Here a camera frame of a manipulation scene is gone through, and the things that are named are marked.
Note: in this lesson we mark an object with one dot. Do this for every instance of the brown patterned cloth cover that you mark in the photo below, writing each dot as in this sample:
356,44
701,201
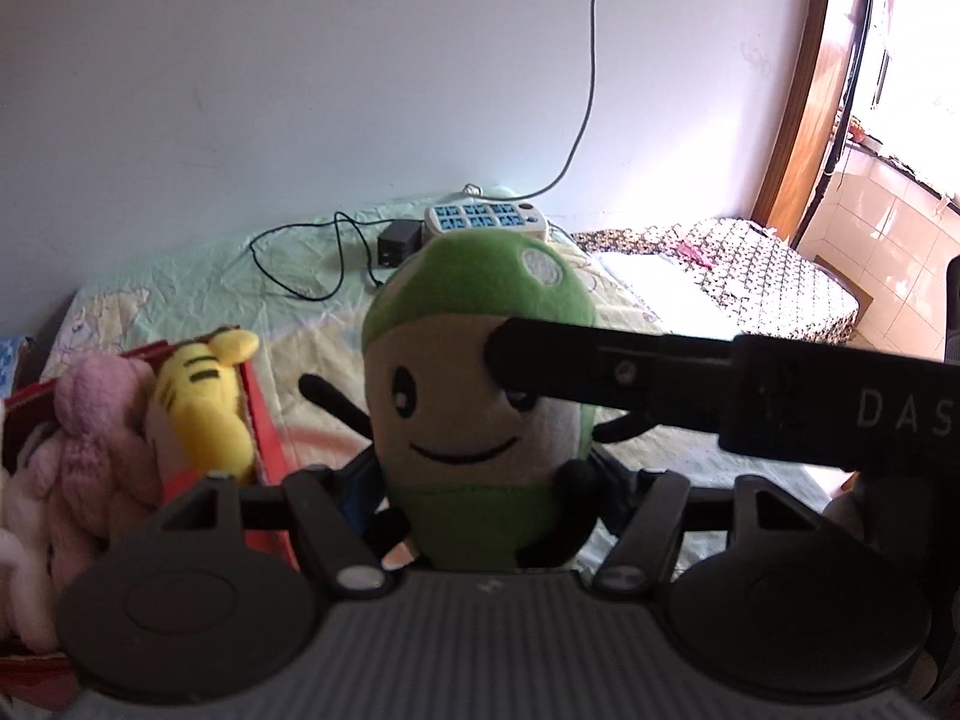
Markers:
787,277

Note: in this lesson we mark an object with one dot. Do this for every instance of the white blue power strip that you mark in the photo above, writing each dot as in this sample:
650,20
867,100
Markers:
487,219

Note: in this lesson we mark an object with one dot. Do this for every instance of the white rabbit plush toy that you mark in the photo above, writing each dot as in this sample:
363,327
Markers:
22,585

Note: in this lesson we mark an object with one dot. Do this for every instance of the black chair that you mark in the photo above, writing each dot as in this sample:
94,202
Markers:
952,307

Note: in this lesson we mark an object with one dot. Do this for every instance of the yellow tiger plush toy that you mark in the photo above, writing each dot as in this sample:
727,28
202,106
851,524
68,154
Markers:
202,405

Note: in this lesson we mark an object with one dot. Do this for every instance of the black power adapter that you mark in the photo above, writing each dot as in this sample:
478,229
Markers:
399,244

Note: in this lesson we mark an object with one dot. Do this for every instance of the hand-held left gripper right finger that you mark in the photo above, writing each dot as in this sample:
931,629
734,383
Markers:
613,496

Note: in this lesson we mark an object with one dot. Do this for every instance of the person's right hand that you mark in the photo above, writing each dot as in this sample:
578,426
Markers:
855,506

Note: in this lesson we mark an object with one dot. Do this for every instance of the pink plastic clip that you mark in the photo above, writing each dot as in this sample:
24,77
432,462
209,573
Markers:
694,253

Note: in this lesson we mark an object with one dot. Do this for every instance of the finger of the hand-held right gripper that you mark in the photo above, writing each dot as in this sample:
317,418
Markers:
600,367

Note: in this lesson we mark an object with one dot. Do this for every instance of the bright window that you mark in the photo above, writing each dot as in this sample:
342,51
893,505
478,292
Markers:
922,52

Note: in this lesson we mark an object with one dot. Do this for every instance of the wooden door frame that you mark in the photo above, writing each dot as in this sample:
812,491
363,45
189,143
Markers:
795,127

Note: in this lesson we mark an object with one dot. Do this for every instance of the red cardboard box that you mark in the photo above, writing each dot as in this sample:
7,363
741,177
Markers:
266,435

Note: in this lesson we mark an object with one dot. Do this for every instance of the pink bear plush toy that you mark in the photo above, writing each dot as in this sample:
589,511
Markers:
97,427

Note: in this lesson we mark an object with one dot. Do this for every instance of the green mushroom plush toy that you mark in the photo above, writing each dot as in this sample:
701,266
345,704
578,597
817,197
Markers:
465,420

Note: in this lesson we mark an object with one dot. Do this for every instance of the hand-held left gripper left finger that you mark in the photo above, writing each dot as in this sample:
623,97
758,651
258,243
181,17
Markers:
354,499

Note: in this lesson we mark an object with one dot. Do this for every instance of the cartoon print bed sheet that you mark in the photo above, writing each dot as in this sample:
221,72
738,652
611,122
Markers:
315,330

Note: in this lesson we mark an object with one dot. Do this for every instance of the blue floral cloth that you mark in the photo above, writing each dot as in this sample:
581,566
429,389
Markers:
13,364

